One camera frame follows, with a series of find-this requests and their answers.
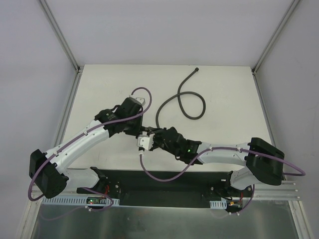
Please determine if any dark grey corrugated hose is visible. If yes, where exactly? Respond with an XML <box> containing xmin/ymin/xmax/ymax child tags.
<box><xmin>156</xmin><ymin>66</ymin><xmax>207</xmax><ymax>130</ymax></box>

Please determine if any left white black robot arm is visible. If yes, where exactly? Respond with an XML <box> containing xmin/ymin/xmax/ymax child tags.
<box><xmin>29</xmin><ymin>96</ymin><xmax>149</xmax><ymax>199</ymax></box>

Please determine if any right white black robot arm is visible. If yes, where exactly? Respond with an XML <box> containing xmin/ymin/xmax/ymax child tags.
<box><xmin>152</xmin><ymin>127</ymin><xmax>285</xmax><ymax>197</ymax></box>

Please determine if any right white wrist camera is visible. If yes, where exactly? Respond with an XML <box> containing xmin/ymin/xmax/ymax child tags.
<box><xmin>137</xmin><ymin>134</ymin><xmax>154</xmax><ymax>151</ymax></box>

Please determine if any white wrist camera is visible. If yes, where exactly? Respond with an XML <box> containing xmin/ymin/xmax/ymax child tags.
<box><xmin>130</xmin><ymin>96</ymin><xmax>146</xmax><ymax>107</ymax></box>
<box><xmin>137</xmin><ymin>134</ymin><xmax>154</xmax><ymax>151</ymax></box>

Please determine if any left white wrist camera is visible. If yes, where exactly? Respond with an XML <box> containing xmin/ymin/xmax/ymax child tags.
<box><xmin>130</xmin><ymin>96</ymin><xmax>146</xmax><ymax>107</ymax></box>

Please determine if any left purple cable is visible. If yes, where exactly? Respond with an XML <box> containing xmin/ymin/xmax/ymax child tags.
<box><xmin>28</xmin><ymin>87</ymin><xmax>153</xmax><ymax>202</ymax></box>

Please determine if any right white slotted cable duct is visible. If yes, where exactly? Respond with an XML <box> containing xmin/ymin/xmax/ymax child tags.
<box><xmin>209</xmin><ymin>199</ymin><xmax>227</xmax><ymax>210</ymax></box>

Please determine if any white slotted cable duct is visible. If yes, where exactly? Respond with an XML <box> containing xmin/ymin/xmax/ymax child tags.
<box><xmin>42</xmin><ymin>196</ymin><xmax>120</xmax><ymax>207</ymax></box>
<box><xmin>209</xmin><ymin>199</ymin><xmax>227</xmax><ymax>210</ymax></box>

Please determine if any left white slotted cable duct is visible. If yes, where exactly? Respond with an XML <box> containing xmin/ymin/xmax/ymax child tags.
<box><xmin>42</xmin><ymin>196</ymin><xmax>120</xmax><ymax>207</ymax></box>

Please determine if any aluminium front rail profile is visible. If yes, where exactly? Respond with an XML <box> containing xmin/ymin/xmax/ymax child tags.
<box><xmin>253</xmin><ymin>181</ymin><xmax>301</xmax><ymax>201</ymax></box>

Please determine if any left aluminium frame post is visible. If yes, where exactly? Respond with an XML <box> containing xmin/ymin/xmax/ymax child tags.
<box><xmin>37</xmin><ymin>0</ymin><xmax>81</xmax><ymax>73</ymax></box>

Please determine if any aluminium frame post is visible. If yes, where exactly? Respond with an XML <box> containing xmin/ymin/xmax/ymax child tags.
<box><xmin>37</xmin><ymin>0</ymin><xmax>81</xmax><ymax>73</ymax></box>
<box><xmin>252</xmin><ymin>0</ymin><xmax>302</xmax><ymax>76</ymax></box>

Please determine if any right aluminium frame post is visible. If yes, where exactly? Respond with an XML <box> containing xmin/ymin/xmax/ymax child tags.
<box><xmin>252</xmin><ymin>0</ymin><xmax>302</xmax><ymax>76</ymax></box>

